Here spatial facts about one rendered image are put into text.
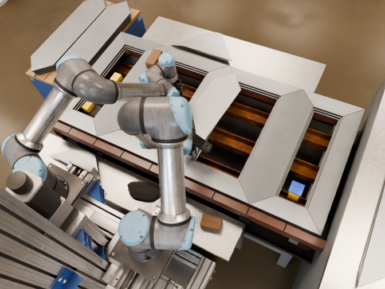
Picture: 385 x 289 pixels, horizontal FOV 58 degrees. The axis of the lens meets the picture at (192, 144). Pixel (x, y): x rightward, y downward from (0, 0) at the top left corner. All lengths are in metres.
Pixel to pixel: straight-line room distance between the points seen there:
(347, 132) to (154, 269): 1.16
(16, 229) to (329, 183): 1.33
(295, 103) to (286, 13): 1.95
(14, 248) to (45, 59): 1.65
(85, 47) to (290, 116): 1.37
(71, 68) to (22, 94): 2.25
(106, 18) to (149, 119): 1.62
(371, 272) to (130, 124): 0.97
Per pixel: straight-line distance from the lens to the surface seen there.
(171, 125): 1.04
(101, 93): 1.36
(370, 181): 1.59
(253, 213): 1.68
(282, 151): 1.80
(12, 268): 1.07
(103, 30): 2.52
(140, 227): 1.22
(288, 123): 1.89
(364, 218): 1.52
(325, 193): 1.74
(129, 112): 1.07
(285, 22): 3.72
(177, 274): 2.25
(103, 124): 2.00
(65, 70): 1.44
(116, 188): 1.97
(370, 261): 1.45
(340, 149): 1.87
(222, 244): 1.78
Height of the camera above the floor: 2.41
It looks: 59 degrees down
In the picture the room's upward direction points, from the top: 11 degrees counter-clockwise
